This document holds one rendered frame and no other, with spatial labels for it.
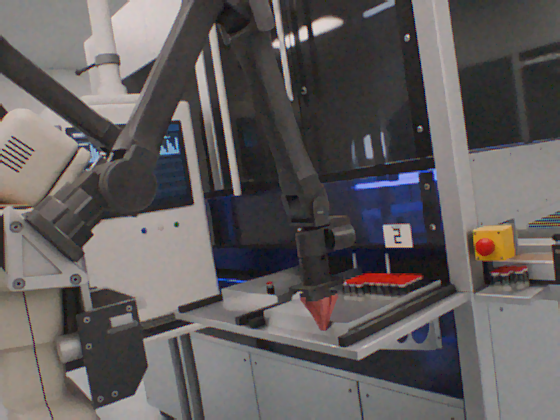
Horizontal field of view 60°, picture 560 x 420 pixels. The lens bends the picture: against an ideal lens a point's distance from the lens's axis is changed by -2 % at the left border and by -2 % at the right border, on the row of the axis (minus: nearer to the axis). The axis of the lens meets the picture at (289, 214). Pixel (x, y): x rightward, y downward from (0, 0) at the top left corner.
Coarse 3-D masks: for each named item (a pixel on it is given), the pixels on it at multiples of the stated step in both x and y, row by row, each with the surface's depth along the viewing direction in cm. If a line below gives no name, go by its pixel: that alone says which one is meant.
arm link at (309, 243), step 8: (296, 232) 99; (304, 232) 97; (312, 232) 96; (320, 232) 97; (328, 232) 100; (296, 240) 98; (304, 240) 97; (312, 240) 96; (320, 240) 97; (328, 240) 100; (304, 248) 97; (312, 248) 96; (320, 248) 97; (304, 256) 97; (312, 256) 97; (320, 256) 98
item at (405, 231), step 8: (392, 224) 130; (400, 224) 128; (408, 224) 126; (384, 232) 132; (392, 232) 130; (400, 232) 128; (408, 232) 126; (392, 240) 131; (400, 240) 129; (408, 240) 127
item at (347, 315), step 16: (336, 288) 132; (432, 288) 116; (288, 304) 120; (336, 304) 124; (352, 304) 122; (368, 304) 119; (384, 304) 117; (400, 304) 108; (272, 320) 114; (288, 320) 109; (304, 320) 105; (336, 320) 110; (352, 320) 109; (368, 320) 100; (336, 336) 99
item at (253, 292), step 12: (264, 276) 159; (276, 276) 162; (288, 276) 165; (300, 276) 167; (348, 276) 147; (228, 288) 150; (240, 288) 152; (252, 288) 155; (264, 288) 156; (276, 288) 153; (288, 288) 151; (228, 300) 146; (240, 300) 142; (252, 300) 137; (264, 300) 133; (276, 300) 129
